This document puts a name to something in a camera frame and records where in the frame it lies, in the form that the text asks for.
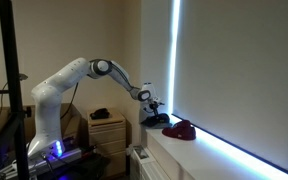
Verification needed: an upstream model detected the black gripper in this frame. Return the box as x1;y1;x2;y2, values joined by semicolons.
148;101;162;118

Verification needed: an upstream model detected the navy cap with yellow logo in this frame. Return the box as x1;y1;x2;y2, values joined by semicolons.
140;112;171;128

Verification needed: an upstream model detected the robot base platform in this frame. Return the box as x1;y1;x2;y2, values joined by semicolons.
0;139;84;178

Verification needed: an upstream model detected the white window sill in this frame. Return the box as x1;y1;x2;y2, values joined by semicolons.
139;117;288;180

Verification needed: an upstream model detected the dark red cap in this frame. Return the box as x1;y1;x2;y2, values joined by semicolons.
161;119;197;142

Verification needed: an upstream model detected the white perforated panel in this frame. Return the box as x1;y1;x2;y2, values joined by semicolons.
129;144;172;180

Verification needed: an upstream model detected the wooden drawer cabinet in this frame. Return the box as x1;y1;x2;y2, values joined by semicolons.
86;110;128;178

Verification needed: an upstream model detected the black object on cabinet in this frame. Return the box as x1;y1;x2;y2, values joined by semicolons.
89;107;111;121

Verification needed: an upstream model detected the grey roller blind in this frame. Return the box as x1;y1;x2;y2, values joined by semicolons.
173;0;288;180

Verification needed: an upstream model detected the black stand pole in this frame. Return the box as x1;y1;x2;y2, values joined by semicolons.
0;0;31;180

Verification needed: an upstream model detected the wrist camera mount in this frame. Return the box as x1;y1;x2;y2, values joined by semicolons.
142;97;166;113

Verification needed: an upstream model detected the black cable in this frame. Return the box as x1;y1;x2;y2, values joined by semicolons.
0;81;9;129

